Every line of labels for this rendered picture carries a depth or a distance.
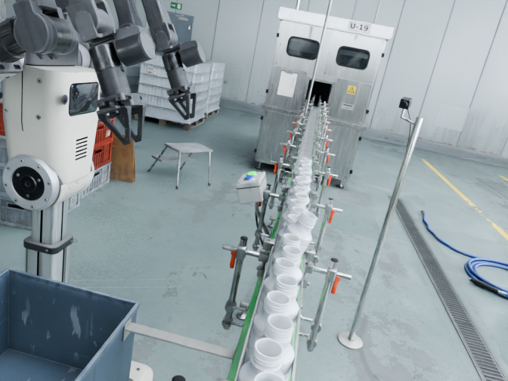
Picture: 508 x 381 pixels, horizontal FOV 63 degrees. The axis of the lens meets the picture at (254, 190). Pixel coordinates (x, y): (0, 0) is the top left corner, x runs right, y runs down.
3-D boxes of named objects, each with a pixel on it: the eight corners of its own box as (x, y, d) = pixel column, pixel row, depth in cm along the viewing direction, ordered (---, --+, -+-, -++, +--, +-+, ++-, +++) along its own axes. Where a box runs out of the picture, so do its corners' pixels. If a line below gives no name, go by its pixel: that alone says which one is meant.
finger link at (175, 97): (201, 116, 134) (192, 86, 132) (195, 117, 127) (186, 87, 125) (181, 121, 135) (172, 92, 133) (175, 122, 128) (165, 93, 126)
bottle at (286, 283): (289, 358, 75) (309, 278, 70) (277, 379, 69) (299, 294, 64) (258, 345, 77) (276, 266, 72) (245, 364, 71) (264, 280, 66)
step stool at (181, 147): (180, 168, 513) (184, 136, 500) (210, 185, 474) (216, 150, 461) (147, 171, 480) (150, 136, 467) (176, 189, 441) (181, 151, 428)
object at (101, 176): (80, 200, 367) (82, 177, 360) (35, 190, 369) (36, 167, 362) (110, 181, 425) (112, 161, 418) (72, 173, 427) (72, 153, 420)
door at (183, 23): (181, 98, 1117) (193, 16, 1052) (147, 91, 1126) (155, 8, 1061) (183, 98, 1126) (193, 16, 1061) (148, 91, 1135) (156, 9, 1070)
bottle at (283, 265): (255, 325, 82) (271, 251, 77) (284, 334, 81) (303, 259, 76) (249, 344, 76) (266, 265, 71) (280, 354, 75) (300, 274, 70)
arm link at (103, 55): (96, 48, 89) (81, 44, 83) (124, 38, 87) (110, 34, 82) (106, 80, 90) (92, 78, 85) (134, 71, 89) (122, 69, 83)
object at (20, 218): (42, 233, 301) (44, 205, 294) (-13, 222, 301) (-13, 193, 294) (81, 205, 359) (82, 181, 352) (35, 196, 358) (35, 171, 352)
